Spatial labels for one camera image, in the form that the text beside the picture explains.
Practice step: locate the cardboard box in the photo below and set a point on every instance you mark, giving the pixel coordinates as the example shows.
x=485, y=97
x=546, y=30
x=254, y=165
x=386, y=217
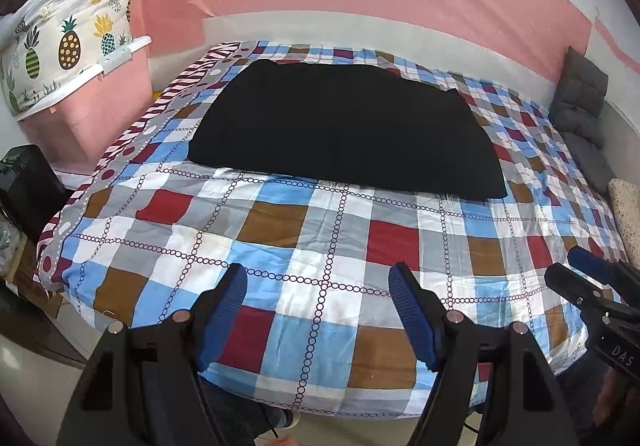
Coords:
x=35, y=286

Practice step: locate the grey cushion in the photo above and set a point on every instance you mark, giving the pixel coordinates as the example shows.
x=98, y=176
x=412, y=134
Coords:
x=580, y=91
x=592, y=161

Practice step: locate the person's right hand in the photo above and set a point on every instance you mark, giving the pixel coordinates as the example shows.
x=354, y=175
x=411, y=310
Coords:
x=607, y=396

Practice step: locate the checked bed sheet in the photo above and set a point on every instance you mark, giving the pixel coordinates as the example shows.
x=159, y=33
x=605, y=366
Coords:
x=320, y=236

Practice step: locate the beige fuzzy cushion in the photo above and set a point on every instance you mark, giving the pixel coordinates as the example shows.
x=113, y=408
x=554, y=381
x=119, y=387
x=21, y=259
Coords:
x=625, y=201

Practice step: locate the black box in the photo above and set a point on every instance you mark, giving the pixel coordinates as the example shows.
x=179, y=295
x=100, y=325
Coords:
x=30, y=186

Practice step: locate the pineapple print fabric bag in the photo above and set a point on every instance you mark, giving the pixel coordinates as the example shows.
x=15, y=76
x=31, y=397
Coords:
x=60, y=36

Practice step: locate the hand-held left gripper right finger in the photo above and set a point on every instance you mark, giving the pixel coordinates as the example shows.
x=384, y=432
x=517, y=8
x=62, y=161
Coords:
x=412, y=311

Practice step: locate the person's shoe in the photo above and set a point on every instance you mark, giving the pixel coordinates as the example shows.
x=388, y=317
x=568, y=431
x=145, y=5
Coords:
x=291, y=418

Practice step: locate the pink storage box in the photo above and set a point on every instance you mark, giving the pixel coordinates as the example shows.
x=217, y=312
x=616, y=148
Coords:
x=100, y=96

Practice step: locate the person's jeans leg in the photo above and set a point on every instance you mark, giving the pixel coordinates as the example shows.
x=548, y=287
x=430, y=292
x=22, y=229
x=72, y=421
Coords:
x=240, y=416

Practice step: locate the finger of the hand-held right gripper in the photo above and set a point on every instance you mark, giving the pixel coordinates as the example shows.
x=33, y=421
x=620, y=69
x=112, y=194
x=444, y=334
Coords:
x=595, y=263
x=575, y=283

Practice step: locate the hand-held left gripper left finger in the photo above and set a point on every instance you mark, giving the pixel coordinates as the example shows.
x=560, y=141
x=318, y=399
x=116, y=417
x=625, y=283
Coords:
x=227, y=306

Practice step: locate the black garment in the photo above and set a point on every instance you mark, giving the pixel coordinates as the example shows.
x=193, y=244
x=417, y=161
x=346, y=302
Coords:
x=350, y=131

